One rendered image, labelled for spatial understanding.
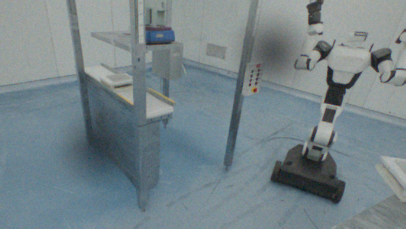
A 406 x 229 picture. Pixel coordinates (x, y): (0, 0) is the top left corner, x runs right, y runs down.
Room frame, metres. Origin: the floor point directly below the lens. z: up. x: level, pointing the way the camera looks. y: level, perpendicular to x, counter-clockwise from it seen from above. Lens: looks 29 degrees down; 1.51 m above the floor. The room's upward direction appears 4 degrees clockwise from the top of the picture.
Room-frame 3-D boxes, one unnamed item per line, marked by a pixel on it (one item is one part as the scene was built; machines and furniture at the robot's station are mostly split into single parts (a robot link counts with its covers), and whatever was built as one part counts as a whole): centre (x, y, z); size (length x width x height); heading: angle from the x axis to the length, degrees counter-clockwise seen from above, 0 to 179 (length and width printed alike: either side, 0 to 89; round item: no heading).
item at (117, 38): (1.84, 0.37, 1.22); 0.62 x 0.38 x 0.04; 40
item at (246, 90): (2.08, -0.56, 0.94); 0.17 x 0.06 x 0.26; 130
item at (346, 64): (2.14, -1.31, 1.09); 0.34 x 0.30 x 0.36; 62
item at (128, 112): (2.14, 0.60, 0.75); 1.30 x 0.29 x 0.10; 40
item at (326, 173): (2.08, -1.27, 0.19); 0.64 x 0.52 x 0.33; 152
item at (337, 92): (2.17, -1.32, 0.82); 0.28 x 0.13 x 0.18; 152
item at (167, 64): (1.77, 0.13, 1.11); 0.22 x 0.11 x 0.20; 40
